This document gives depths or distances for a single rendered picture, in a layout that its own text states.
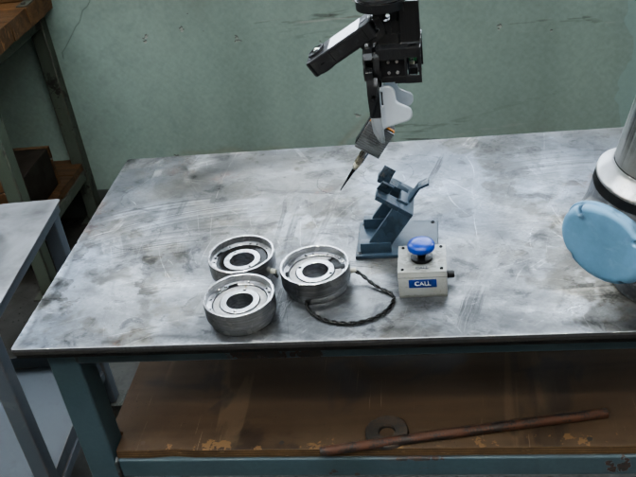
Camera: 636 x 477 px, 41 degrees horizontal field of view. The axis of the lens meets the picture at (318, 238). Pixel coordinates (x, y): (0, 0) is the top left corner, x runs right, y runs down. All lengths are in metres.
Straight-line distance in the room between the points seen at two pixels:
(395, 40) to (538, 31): 1.65
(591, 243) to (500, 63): 1.84
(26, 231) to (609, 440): 1.22
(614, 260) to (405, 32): 0.42
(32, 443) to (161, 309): 0.61
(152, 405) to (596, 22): 1.89
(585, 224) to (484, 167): 0.55
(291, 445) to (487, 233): 0.46
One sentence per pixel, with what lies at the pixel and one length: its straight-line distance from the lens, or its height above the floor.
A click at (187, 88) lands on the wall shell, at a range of 2.98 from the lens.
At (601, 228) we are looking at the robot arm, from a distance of 1.04.
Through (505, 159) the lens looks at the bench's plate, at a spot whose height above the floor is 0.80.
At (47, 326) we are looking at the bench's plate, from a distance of 1.36.
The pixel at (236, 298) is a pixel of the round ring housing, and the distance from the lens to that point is 1.27.
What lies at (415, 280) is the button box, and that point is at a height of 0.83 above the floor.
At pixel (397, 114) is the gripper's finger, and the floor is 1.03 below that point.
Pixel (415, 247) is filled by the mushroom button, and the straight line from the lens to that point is 1.23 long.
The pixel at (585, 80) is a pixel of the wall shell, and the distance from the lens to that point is 2.92.
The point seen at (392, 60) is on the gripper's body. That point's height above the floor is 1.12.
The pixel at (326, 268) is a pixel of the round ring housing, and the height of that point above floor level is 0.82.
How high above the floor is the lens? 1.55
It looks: 32 degrees down
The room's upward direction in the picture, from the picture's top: 8 degrees counter-clockwise
